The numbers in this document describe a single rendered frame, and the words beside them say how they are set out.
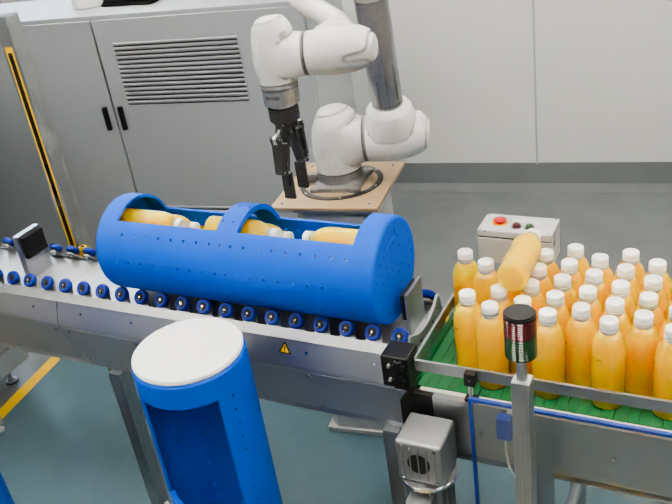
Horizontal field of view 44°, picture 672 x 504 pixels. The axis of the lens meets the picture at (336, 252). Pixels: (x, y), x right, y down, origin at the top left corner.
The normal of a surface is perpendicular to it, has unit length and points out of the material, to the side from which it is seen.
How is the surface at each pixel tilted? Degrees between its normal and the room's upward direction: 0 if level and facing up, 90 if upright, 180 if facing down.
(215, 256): 64
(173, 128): 90
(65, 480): 0
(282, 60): 88
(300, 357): 70
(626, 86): 90
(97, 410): 0
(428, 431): 0
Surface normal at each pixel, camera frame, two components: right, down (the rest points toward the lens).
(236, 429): 0.67, 0.24
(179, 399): -0.04, 0.48
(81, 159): -0.30, 0.49
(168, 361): -0.14, -0.87
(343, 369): -0.45, 0.16
